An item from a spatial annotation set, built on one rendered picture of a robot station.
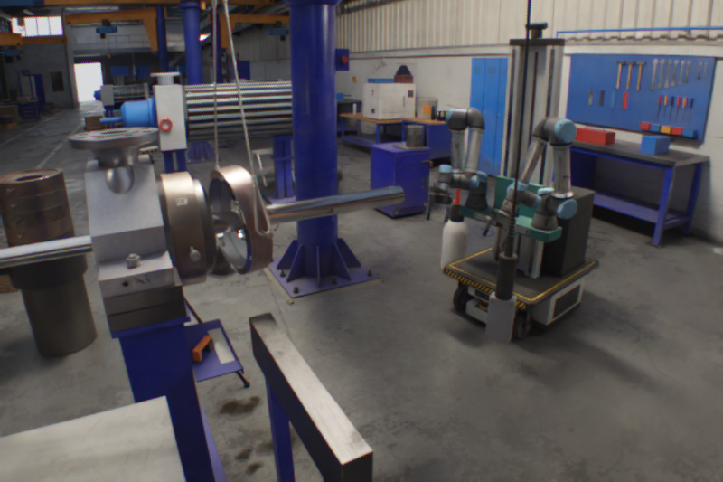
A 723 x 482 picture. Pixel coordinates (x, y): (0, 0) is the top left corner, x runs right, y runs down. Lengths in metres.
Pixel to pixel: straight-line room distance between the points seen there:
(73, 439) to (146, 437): 0.16
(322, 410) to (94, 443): 0.48
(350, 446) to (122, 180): 0.93
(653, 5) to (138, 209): 5.53
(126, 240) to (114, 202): 0.11
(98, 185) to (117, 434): 0.65
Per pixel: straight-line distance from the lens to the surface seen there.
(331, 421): 1.03
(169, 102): 4.91
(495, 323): 1.22
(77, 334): 3.11
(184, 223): 1.37
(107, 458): 1.06
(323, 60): 3.19
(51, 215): 2.84
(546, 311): 2.96
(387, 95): 8.25
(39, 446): 1.15
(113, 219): 1.31
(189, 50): 8.55
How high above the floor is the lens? 1.58
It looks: 18 degrees down
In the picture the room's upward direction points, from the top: straight up
